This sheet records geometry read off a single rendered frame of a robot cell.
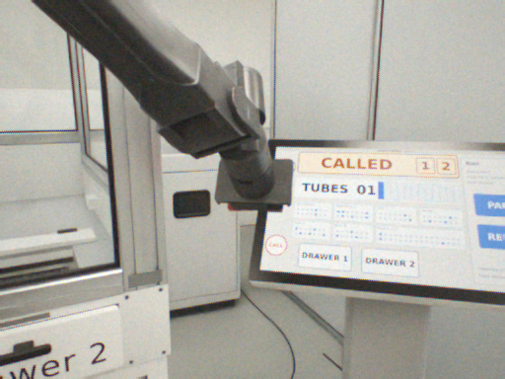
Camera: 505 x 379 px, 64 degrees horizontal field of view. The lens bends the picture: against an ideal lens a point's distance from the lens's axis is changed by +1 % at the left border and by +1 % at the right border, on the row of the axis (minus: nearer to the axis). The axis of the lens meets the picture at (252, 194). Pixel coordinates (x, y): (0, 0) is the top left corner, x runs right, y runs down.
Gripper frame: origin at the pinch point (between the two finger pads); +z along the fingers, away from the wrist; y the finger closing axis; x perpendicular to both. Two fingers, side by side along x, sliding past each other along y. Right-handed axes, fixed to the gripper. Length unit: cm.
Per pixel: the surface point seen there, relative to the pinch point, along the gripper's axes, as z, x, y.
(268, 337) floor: 181, 7, 18
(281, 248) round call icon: 14.9, 2.4, -1.9
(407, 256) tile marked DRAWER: 14.2, 2.9, -23.7
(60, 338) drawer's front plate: 7.1, 21.2, 32.0
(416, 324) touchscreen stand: 29.0, 12.2, -27.6
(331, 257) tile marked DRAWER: 14.5, 3.7, -11.0
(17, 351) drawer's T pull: 1.6, 23.7, 34.8
